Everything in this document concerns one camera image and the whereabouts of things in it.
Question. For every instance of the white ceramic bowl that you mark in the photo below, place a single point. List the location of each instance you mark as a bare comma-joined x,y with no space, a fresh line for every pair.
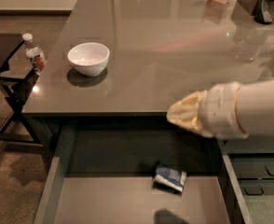
89,59

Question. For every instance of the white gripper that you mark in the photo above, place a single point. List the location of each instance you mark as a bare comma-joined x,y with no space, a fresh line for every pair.
221,111

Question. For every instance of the open grey top drawer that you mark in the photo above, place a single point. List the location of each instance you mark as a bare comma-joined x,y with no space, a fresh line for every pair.
106,176

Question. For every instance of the clear plastic water bottle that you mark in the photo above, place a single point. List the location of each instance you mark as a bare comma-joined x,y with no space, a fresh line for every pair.
34,53

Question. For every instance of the blue rxbar wrapper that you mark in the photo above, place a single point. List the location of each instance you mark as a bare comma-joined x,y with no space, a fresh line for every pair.
169,177

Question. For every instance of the dark folding chair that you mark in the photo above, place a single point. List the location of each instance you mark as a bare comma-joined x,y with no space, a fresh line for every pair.
16,91

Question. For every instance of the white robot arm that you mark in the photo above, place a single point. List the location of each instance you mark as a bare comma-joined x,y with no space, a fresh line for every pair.
255,108

